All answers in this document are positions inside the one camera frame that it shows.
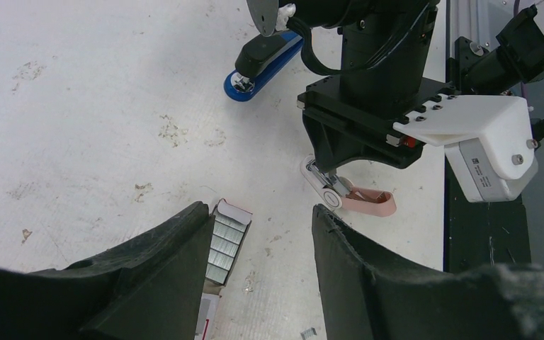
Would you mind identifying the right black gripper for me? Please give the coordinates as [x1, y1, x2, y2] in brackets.
[297, 76, 455, 172]

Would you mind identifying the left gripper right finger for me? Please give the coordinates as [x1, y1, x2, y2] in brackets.
[312, 204, 544, 339]

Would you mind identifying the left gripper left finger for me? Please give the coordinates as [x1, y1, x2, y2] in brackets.
[0, 202, 214, 339]

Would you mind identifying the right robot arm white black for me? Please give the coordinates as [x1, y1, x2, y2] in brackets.
[248, 1, 449, 172]

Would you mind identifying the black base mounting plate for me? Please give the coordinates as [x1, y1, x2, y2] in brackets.
[443, 36, 531, 273]

